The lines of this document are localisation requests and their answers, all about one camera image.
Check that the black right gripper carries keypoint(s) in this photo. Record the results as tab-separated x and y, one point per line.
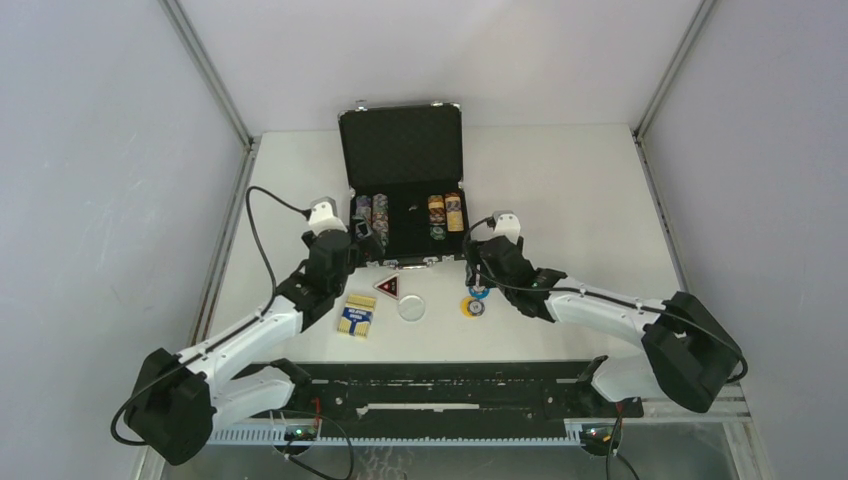
475	257

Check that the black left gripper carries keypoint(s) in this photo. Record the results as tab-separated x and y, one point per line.
370	246

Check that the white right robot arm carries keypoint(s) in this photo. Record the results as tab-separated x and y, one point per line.
685	354

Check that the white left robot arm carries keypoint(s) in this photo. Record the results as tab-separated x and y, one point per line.
180	399

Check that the left chip row purple end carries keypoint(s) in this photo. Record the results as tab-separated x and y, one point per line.
363	208

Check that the blue small blind button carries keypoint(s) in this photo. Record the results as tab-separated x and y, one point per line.
478	292

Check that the triangular all in button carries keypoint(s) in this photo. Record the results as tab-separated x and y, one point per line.
389	286

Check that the yellow big blind button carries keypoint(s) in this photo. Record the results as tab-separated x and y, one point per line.
464	304

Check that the green flat chips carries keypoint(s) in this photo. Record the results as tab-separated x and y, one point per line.
438	232

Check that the right chip row orange blue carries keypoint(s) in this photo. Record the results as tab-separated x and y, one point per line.
437	210

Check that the right chip row yellow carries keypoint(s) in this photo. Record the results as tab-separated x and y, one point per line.
454	214

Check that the white dealer button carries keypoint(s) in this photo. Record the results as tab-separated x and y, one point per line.
411	308

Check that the yellow blue card deck box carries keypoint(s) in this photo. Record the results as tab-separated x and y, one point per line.
357	316

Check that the black aluminium poker case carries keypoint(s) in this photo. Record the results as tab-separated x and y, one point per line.
408	152

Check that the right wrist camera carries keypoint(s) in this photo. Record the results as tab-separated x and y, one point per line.
507	224

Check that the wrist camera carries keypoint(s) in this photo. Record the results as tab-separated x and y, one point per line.
323	216
507	224

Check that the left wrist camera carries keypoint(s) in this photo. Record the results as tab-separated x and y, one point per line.
323	216

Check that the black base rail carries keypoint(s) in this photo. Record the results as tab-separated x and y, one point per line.
450	401

